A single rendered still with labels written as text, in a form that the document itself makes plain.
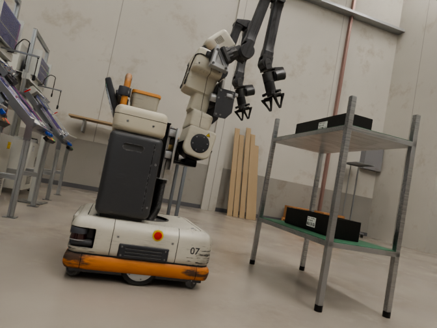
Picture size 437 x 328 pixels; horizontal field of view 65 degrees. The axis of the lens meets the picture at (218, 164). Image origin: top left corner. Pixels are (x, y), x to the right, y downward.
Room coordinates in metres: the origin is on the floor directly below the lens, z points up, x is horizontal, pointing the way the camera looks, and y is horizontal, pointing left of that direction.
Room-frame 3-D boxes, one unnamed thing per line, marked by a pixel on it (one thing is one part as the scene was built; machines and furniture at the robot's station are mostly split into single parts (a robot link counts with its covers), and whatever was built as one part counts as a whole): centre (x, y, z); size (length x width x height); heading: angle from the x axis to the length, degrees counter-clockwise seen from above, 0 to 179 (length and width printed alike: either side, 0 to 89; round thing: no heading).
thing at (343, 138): (2.23, -0.70, 0.55); 0.91 x 0.46 x 1.10; 16
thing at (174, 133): (2.01, 0.21, 0.68); 0.28 x 0.27 x 0.25; 17
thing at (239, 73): (2.24, -0.03, 1.40); 0.11 x 0.06 x 0.43; 17
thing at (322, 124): (2.22, -0.67, 1.01); 0.57 x 0.17 x 0.11; 17
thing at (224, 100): (1.99, 0.07, 0.99); 0.28 x 0.16 x 0.22; 17
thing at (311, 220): (2.23, -0.70, 0.41); 0.57 x 0.17 x 0.11; 16
